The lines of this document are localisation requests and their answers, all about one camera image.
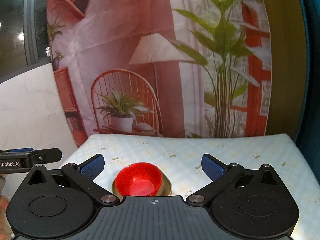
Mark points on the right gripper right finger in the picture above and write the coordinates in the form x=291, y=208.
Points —
x=223, y=176

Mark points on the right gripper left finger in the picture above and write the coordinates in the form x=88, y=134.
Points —
x=81, y=177

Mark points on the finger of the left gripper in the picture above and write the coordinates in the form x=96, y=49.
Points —
x=21, y=160

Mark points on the small red bowl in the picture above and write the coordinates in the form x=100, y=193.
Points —
x=139, y=179

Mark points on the small green square plate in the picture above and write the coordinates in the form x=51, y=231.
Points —
x=164, y=190

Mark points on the person's left hand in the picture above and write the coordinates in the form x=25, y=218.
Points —
x=6, y=230

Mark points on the floral checked tablecloth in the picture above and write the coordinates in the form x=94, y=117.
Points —
x=180, y=160

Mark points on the teal curtain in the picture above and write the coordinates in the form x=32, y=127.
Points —
x=307, y=138

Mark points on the dark window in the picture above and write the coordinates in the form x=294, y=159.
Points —
x=24, y=39

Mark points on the printed room backdrop cloth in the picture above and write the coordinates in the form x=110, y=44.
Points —
x=179, y=68

